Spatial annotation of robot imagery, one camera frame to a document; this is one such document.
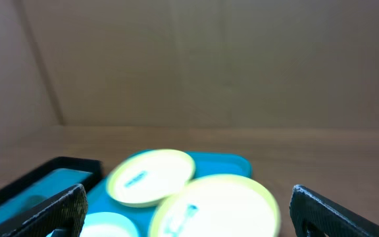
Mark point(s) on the light blue plate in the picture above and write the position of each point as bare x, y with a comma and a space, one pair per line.
104, 224

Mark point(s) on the yellow plate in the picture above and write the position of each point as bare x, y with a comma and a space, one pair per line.
219, 205
145, 179

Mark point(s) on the teal plastic serving tray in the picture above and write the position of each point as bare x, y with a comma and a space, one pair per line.
99, 200

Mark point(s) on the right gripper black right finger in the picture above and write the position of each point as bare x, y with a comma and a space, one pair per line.
315, 215

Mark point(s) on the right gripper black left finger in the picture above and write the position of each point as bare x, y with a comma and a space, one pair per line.
61, 215

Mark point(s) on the black-rimmed water tray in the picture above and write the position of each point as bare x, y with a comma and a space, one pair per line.
45, 181

